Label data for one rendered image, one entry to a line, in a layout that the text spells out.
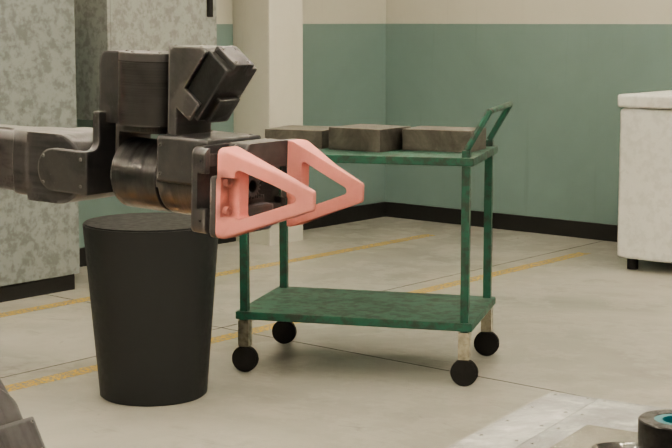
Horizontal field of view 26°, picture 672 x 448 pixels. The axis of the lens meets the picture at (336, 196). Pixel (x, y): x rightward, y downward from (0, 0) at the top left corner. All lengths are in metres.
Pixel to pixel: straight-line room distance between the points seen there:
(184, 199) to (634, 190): 6.77
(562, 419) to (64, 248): 5.44
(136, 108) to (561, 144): 7.96
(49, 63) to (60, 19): 0.22
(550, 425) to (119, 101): 0.94
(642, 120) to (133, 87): 6.72
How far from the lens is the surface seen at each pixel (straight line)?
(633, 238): 7.88
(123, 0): 7.71
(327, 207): 1.12
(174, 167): 1.13
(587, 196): 8.99
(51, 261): 7.20
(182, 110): 1.13
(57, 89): 7.15
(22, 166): 1.24
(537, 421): 1.95
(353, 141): 5.47
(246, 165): 1.06
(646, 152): 7.79
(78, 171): 1.19
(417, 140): 5.48
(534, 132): 9.15
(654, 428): 1.56
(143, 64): 1.15
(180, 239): 4.96
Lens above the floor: 1.32
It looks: 7 degrees down
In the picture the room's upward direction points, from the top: straight up
